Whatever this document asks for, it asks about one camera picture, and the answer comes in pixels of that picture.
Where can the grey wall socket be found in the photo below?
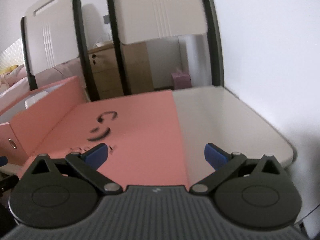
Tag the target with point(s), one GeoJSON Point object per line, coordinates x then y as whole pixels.
{"type": "Point", "coordinates": [106, 20]}

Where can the white quilted headboard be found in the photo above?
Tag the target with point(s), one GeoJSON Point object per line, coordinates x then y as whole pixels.
{"type": "Point", "coordinates": [12, 55]}

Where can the white chair with black frame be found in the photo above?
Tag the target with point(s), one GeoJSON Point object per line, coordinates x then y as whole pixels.
{"type": "Point", "coordinates": [50, 37]}
{"type": "Point", "coordinates": [160, 12]}

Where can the white rectangular carton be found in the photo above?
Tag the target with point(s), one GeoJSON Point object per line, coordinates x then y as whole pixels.
{"type": "Point", "coordinates": [35, 101]}

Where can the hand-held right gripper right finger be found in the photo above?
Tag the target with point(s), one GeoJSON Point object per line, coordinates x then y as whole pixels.
{"type": "Point", "coordinates": [216, 156]}

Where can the pink box lid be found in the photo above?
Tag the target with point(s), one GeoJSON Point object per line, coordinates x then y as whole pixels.
{"type": "Point", "coordinates": [145, 130]}

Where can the white desk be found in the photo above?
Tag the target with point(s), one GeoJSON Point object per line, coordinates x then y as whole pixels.
{"type": "Point", "coordinates": [225, 120]}

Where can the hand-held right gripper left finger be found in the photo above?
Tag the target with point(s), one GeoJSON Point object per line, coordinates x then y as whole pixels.
{"type": "Point", "coordinates": [96, 156]}

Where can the pink tissue box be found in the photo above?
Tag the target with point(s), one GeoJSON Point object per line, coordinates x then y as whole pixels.
{"type": "Point", "coordinates": [181, 80]}

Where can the yellow plush toy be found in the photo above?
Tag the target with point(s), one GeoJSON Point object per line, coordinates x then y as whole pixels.
{"type": "Point", "coordinates": [8, 69]}

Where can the pink cardboard box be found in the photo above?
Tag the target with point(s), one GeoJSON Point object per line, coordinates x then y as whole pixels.
{"type": "Point", "coordinates": [50, 110]}

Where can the wooden nightstand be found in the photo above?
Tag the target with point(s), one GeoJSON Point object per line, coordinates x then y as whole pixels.
{"type": "Point", "coordinates": [137, 70]}

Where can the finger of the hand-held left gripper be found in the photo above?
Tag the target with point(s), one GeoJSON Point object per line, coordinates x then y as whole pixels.
{"type": "Point", "coordinates": [8, 183]}
{"type": "Point", "coordinates": [3, 161]}

